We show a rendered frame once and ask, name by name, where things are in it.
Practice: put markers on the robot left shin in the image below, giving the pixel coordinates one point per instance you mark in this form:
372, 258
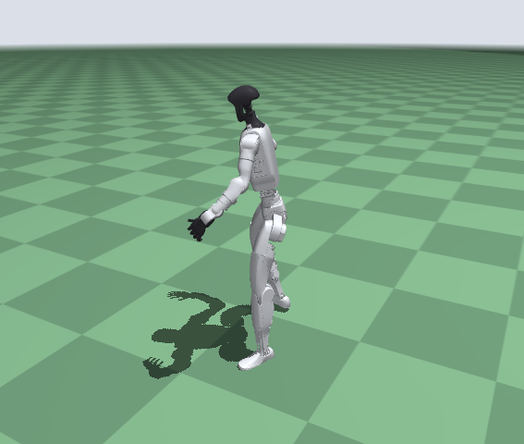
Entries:
262, 313

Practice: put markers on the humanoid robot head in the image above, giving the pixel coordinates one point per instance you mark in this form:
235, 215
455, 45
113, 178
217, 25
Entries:
243, 95

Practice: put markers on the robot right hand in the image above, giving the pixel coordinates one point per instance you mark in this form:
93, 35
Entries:
248, 110

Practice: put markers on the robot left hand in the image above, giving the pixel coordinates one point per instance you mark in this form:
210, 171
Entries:
198, 227

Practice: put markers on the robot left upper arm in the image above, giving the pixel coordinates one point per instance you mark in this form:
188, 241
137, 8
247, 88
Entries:
248, 148

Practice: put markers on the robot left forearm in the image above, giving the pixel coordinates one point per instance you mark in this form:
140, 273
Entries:
228, 198

